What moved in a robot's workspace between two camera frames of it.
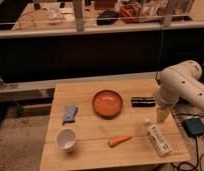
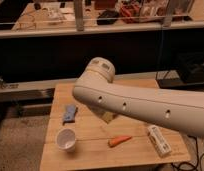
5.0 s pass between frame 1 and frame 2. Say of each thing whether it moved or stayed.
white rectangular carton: stayed
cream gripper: moved
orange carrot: stayed
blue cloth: stayed
